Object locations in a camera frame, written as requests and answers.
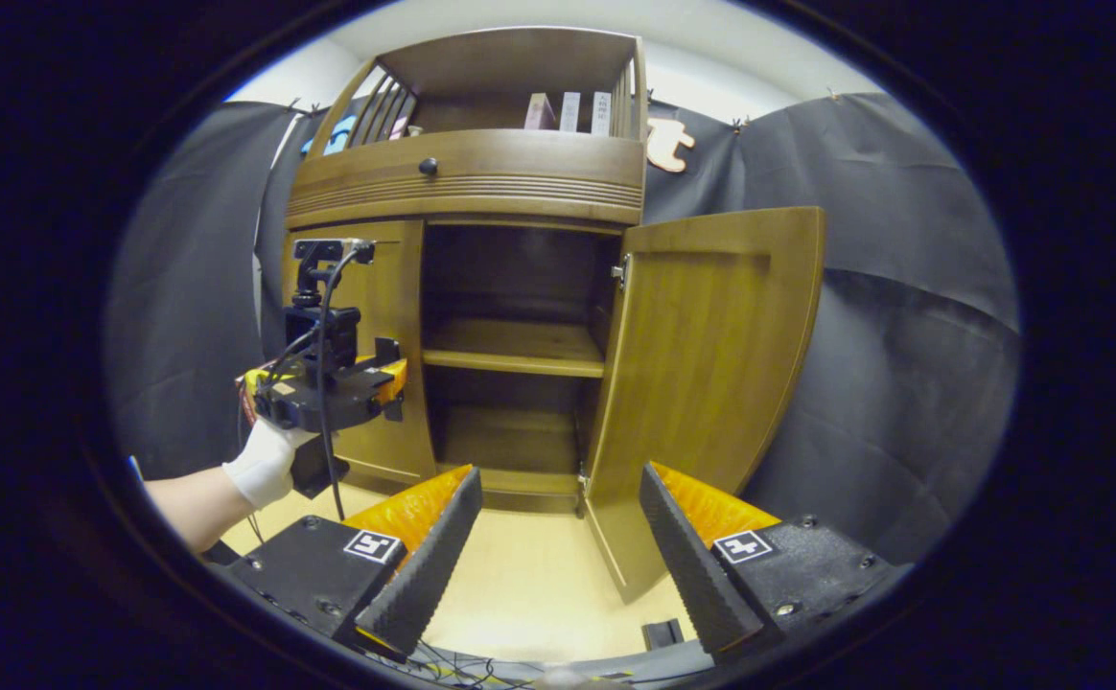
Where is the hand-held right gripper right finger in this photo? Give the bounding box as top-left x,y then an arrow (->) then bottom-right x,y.
639,462 -> 895,657

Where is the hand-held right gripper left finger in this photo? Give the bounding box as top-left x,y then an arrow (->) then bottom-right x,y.
222,465 -> 484,662

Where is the wooden cabinet door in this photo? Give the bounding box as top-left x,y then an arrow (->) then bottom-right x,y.
282,220 -> 439,485
582,206 -> 827,605

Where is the wooden double-door shoe cabinet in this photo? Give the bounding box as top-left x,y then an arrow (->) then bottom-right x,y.
280,26 -> 650,514

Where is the wooden inner cabinet shelf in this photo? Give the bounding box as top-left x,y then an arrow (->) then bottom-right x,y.
422,318 -> 607,379

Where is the black backdrop cloth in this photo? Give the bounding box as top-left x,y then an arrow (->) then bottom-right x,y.
103,91 -> 1021,566

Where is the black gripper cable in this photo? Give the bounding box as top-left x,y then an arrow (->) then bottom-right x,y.
314,244 -> 377,523

